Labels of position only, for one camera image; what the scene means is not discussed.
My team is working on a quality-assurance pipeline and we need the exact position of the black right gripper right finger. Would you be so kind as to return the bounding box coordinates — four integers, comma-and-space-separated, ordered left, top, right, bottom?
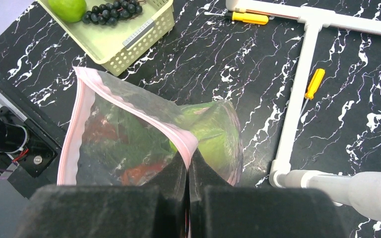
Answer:
189, 151, 345, 238

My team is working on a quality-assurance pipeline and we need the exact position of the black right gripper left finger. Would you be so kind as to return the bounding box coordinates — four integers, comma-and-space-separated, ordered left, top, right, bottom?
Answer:
15, 154, 188, 238

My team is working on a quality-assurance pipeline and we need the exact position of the pale green cabbage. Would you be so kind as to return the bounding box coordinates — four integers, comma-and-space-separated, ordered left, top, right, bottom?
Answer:
175, 100, 243, 185

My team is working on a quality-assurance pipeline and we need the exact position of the clear zip top bag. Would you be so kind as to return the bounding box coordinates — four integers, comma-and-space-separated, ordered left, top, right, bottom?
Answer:
57, 67, 243, 186

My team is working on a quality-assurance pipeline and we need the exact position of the red apple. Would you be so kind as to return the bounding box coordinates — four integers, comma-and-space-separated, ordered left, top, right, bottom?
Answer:
83, 115, 124, 143

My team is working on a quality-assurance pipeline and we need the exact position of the dark grape bunch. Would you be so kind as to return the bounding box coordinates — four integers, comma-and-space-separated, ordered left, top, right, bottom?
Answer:
81, 0, 147, 26

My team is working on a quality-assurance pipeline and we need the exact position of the green apple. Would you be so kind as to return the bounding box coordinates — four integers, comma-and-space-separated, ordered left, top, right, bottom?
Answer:
48, 0, 87, 23

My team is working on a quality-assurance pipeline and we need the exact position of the green leafy vegetable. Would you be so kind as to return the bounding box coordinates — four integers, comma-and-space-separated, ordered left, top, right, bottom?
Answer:
76, 97, 175, 185

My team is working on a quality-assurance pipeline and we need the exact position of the white faucet pipe stand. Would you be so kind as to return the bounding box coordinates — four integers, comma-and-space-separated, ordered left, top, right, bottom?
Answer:
277, 170, 381, 222

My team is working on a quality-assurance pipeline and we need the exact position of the pale green plastic basket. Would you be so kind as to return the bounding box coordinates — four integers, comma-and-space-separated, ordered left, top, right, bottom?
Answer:
38, 0, 175, 76

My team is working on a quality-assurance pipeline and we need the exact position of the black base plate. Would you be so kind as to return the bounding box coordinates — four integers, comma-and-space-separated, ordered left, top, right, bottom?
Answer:
0, 74, 64, 198

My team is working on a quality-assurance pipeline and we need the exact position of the yellow handled screwdriver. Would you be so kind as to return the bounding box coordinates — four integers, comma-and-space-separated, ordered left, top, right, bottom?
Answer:
204, 12, 269, 25

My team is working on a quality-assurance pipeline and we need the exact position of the white pvc pipe frame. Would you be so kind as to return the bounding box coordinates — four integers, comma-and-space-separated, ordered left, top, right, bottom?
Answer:
225, 0, 381, 188

